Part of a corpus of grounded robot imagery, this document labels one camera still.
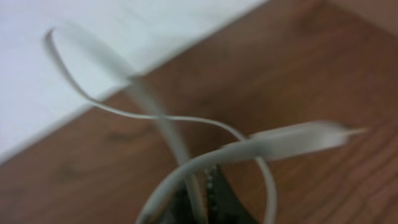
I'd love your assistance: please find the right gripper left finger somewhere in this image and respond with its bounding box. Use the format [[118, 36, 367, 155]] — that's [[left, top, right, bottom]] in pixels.
[[160, 184, 196, 224]]

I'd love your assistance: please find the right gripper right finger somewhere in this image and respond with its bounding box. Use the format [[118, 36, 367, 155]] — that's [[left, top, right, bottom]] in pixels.
[[206, 166, 258, 224]]

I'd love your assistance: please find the white cable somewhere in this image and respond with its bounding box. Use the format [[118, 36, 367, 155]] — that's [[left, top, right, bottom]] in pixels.
[[43, 23, 369, 224]]

